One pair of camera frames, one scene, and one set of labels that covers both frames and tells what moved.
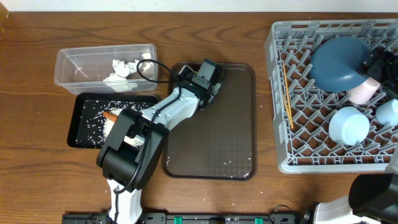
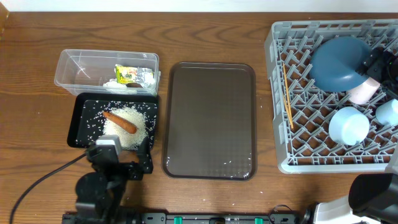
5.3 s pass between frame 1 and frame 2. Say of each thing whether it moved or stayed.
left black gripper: moved
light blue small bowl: stayed
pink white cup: stayed
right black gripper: stayed
